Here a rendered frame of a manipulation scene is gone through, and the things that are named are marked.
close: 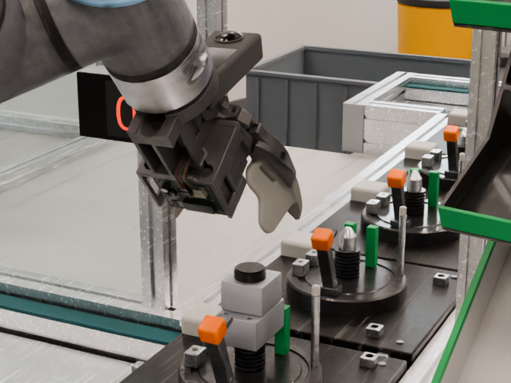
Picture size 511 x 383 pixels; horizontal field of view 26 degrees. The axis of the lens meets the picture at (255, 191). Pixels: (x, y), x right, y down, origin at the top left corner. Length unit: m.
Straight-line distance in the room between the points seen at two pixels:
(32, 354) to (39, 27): 0.61
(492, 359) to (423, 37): 4.49
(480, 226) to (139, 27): 0.30
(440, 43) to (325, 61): 2.01
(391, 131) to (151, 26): 1.48
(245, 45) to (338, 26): 5.66
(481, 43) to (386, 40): 6.04
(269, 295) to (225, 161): 0.20
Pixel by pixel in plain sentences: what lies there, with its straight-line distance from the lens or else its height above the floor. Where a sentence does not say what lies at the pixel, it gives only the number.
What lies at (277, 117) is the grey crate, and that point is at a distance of 3.08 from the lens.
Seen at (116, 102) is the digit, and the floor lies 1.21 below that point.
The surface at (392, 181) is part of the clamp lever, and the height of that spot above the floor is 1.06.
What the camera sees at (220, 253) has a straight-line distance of 1.72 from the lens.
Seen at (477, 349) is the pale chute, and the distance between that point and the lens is 0.97.
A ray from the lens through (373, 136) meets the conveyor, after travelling 2.24.
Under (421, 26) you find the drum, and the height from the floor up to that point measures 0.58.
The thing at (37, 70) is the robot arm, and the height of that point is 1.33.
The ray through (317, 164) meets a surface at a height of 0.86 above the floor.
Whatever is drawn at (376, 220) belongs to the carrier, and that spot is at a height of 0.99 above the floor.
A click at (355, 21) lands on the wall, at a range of 6.71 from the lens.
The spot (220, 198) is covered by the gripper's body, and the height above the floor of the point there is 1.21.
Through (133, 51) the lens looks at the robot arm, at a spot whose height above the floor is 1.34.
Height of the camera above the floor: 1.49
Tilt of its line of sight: 18 degrees down
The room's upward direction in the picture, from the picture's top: straight up
